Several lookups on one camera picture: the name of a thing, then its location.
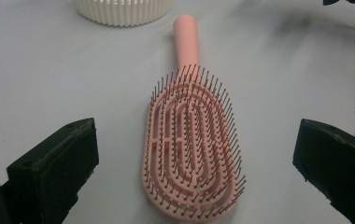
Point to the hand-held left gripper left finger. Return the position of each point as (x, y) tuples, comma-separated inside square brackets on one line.
[(54, 161)]

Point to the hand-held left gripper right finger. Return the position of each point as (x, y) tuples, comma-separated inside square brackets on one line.
[(337, 158)]

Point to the pink hairbrush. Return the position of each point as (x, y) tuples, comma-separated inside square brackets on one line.
[(191, 146)]

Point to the white ribbed round container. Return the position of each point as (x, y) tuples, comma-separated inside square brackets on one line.
[(122, 12)]

